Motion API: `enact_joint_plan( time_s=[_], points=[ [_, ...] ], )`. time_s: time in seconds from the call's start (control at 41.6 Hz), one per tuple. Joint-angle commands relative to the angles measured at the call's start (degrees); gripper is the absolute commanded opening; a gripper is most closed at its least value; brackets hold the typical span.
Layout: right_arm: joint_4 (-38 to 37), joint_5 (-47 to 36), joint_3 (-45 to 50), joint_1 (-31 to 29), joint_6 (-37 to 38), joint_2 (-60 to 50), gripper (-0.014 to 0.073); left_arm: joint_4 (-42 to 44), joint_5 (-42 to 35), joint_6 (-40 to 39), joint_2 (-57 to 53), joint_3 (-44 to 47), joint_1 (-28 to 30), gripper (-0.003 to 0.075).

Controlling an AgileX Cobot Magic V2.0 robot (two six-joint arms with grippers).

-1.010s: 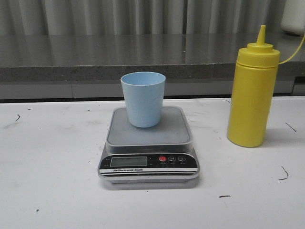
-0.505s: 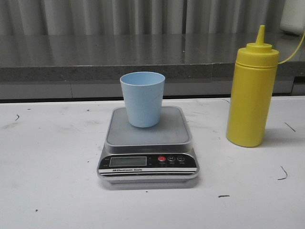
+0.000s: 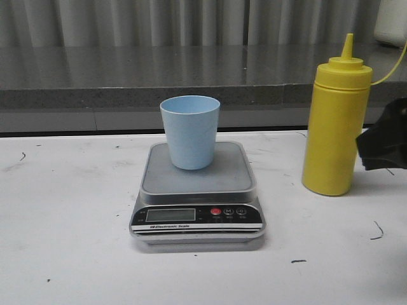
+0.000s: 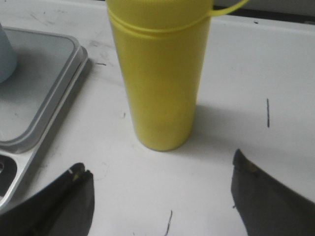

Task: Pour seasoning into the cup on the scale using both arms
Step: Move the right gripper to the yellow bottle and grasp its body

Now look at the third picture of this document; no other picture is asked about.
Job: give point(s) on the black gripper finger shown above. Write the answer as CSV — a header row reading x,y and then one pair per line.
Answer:
x,y
383,145

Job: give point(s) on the yellow squeeze bottle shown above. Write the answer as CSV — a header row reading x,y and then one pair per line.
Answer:
x,y
339,101

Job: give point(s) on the light blue plastic cup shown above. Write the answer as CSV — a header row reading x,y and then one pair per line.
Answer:
x,y
190,123

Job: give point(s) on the silver electronic kitchen scale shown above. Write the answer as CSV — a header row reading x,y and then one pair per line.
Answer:
x,y
207,210

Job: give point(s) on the white container in background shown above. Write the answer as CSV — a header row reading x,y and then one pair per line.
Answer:
x,y
390,26

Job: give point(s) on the grey stone counter shelf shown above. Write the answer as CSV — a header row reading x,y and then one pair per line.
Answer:
x,y
240,77

